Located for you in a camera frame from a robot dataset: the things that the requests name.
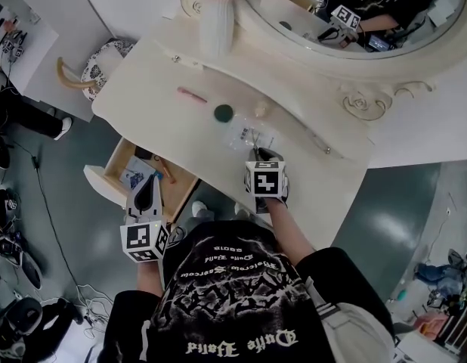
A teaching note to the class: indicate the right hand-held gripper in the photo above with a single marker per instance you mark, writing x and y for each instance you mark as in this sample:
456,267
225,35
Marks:
264,178

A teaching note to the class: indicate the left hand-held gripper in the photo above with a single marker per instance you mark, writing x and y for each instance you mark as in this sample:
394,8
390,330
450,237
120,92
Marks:
141,236

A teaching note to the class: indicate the clear plastic bag small item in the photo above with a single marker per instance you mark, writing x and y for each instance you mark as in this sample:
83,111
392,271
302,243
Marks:
243,134

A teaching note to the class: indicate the wooden drawer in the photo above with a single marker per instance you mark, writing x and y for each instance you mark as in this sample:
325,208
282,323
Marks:
180,193

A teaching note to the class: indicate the beige lumpy small item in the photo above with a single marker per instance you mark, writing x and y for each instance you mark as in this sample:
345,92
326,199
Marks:
261,110

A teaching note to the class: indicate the dark green round small item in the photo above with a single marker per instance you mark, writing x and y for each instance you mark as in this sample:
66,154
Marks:
223,113

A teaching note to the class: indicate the pink stick small item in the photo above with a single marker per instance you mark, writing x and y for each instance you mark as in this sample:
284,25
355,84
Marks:
192,95

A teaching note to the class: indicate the white shoulder bag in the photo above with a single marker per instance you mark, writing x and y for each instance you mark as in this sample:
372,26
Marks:
354,327

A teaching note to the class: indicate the person's right forearm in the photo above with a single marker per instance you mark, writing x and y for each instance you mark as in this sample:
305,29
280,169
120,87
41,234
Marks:
288,231

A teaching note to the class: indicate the person's left forearm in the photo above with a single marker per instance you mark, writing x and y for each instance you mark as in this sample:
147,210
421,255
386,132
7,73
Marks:
149,278

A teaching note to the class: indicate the cream table top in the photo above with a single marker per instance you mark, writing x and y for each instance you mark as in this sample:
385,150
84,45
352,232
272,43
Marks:
173,127

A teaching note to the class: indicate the brown tube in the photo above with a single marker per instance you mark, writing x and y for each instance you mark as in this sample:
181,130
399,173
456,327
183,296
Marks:
168,171

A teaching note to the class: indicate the blue patterned packet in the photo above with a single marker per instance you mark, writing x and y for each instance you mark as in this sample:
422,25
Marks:
135,172

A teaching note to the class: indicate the person's white shoe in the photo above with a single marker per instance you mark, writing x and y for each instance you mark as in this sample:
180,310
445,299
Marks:
242,209
201,208
63,128

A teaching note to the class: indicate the white ribbed vase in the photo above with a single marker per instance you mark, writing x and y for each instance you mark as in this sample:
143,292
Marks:
217,25

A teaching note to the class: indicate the patterned round stool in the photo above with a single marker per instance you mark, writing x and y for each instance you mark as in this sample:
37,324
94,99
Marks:
101,70

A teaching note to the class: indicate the person's black printed shirt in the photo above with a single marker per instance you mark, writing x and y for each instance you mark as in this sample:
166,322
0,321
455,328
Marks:
233,297

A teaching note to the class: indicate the gold curved chair back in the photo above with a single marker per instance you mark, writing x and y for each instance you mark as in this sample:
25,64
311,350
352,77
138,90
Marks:
69,79

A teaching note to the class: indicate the oval cream framed mirror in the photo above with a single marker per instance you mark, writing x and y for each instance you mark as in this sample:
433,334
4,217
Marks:
369,66

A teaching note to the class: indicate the black and white sneaker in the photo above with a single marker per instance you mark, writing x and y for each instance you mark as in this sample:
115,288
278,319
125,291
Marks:
18,255

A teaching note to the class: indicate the white side table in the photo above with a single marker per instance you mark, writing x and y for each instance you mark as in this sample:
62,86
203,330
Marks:
33,70

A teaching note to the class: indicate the black backpack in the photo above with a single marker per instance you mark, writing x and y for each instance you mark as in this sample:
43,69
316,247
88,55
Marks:
25,323

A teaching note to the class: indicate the blue cloth heap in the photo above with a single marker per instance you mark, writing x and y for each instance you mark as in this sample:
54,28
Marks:
441,276

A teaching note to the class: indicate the pink box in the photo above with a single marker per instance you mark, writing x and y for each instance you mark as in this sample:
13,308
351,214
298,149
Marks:
432,325

